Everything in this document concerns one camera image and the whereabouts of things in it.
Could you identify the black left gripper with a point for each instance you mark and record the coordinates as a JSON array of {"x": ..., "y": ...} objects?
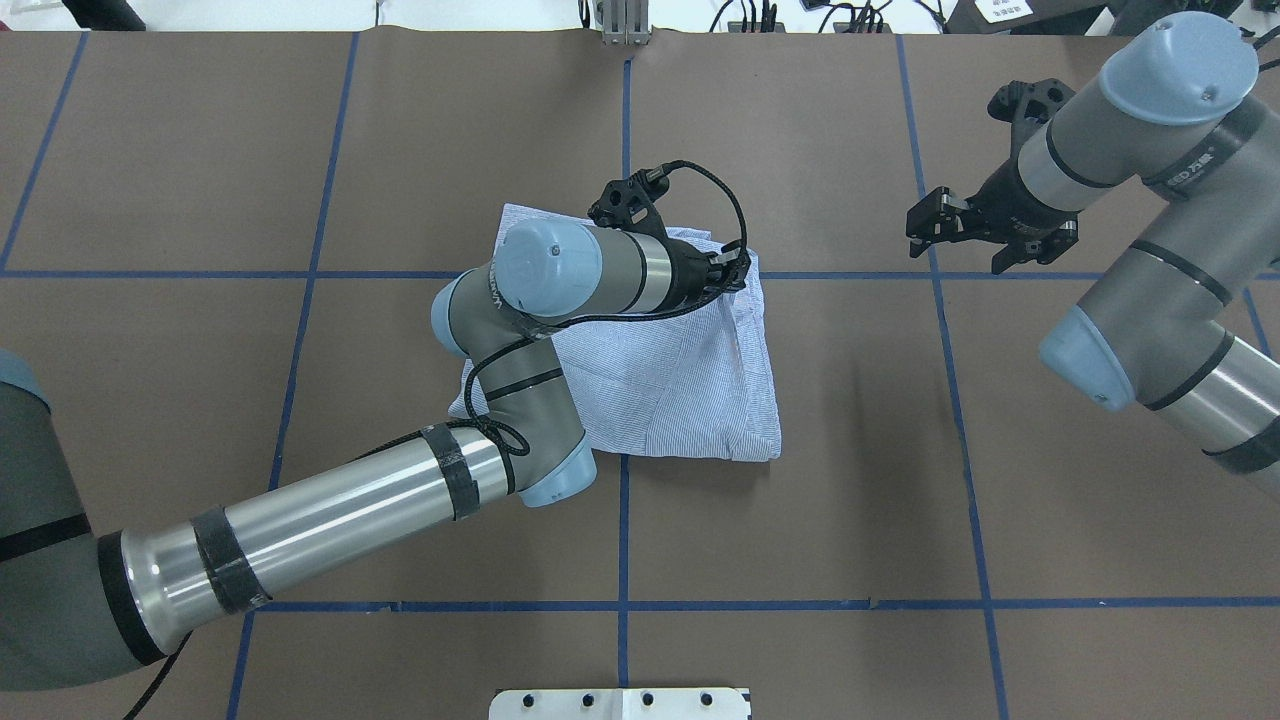
[{"x": 690, "y": 268}]

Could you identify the blue striped button shirt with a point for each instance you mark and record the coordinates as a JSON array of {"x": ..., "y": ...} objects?
[{"x": 699, "y": 385}]

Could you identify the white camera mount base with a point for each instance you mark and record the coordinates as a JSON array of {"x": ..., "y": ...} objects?
[{"x": 623, "y": 703}]

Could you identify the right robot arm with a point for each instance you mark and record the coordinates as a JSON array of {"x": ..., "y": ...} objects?
[{"x": 1176, "y": 109}]

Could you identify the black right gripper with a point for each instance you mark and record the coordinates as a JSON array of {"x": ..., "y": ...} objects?
[{"x": 1001, "y": 206}]

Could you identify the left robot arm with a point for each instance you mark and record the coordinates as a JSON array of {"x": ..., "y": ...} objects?
[{"x": 80, "y": 608}]

